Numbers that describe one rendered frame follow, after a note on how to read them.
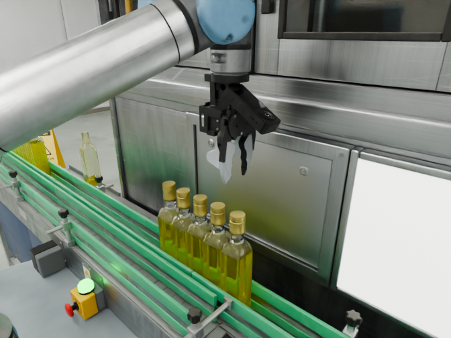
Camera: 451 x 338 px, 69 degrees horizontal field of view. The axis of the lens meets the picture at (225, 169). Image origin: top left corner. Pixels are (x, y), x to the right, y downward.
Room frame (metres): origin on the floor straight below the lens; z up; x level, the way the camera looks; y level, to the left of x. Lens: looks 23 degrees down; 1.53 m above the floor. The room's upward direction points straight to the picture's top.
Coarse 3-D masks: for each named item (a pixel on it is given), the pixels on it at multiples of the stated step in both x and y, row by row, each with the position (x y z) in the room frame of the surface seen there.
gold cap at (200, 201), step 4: (196, 196) 0.70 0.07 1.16; (200, 196) 0.70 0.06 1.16; (204, 196) 0.70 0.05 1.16; (196, 200) 0.68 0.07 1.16; (200, 200) 0.68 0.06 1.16; (204, 200) 0.68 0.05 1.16; (196, 204) 0.68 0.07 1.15; (200, 204) 0.68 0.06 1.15; (204, 204) 0.68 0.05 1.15; (196, 208) 0.68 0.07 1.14; (200, 208) 0.68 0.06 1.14; (204, 208) 0.68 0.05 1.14; (196, 212) 0.68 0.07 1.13; (200, 212) 0.68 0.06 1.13; (204, 212) 0.68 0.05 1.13; (200, 216) 0.68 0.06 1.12
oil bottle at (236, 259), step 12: (228, 240) 0.62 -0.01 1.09; (228, 252) 0.60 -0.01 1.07; (240, 252) 0.59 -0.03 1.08; (228, 264) 0.60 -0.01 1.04; (240, 264) 0.58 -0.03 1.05; (228, 276) 0.60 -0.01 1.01; (240, 276) 0.58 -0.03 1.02; (228, 288) 0.60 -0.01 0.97; (240, 288) 0.59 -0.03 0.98; (240, 300) 0.59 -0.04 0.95
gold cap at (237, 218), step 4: (232, 212) 0.62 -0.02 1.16; (236, 212) 0.62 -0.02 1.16; (240, 212) 0.62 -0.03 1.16; (232, 216) 0.61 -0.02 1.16; (236, 216) 0.61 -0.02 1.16; (240, 216) 0.61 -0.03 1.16; (244, 216) 0.61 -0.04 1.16; (232, 220) 0.60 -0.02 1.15; (236, 220) 0.60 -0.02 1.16; (240, 220) 0.60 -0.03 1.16; (244, 220) 0.61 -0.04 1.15; (232, 224) 0.60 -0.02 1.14; (236, 224) 0.60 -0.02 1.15; (240, 224) 0.60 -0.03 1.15; (244, 224) 0.61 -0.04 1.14; (232, 228) 0.60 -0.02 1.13; (236, 228) 0.60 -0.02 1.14; (240, 228) 0.60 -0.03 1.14; (244, 228) 0.61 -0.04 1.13; (232, 232) 0.60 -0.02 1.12; (236, 232) 0.60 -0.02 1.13; (240, 232) 0.60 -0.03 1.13; (244, 232) 0.61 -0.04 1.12
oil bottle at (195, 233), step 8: (192, 224) 0.69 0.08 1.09; (208, 224) 0.69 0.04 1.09; (192, 232) 0.68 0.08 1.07; (200, 232) 0.67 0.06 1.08; (192, 240) 0.68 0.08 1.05; (200, 240) 0.66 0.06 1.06; (192, 248) 0.68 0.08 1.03; (200, 248) 0.66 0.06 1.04; (192, 256) 0.68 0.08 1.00; (200, 256) 0.66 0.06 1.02; (192, 264) 0.68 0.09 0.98; (200, 264) 0.66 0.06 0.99; (200, 272) 0.66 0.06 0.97
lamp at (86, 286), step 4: (84, 280) 0.76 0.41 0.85; (88, 280) 0.76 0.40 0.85; (92, 280) 0.77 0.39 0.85; (80, 284) 0.74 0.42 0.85; (84, 284) 0.74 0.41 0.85; (88, 284) 0.74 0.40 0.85; (92, 284) 0.75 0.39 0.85; (80, 288) 0.73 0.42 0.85; (84, 288) 0.73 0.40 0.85; (88, 288) 0.74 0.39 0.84; (92, 288) 0.75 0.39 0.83; (80, 292) 0.73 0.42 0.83; (84, 292) 0.73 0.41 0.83; (88, 292) 0.73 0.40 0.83
